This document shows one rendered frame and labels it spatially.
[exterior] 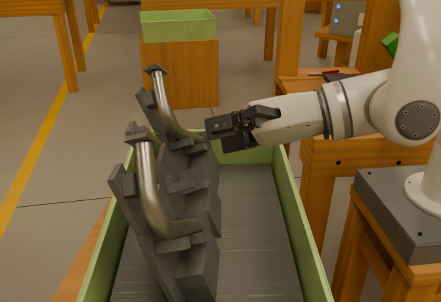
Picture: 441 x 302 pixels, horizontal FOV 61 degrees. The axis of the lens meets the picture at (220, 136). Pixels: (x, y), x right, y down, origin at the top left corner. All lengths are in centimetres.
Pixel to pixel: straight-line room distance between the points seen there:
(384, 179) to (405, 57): 63
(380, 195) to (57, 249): 169
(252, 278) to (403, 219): 36
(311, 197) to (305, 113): 85
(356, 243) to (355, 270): 12
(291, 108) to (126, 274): 52
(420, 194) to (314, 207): 45
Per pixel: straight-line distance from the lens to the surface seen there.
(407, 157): 137
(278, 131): 52
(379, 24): 181
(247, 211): 98
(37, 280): 211
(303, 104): 52
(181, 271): 76
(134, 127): 75
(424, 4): 49
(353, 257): 122
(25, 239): 234
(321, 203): 137
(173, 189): 80
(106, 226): 80
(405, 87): 46
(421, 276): 94
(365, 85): 54
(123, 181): 60
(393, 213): 96
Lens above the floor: 149
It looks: 30 degrees down
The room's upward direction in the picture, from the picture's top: straight up
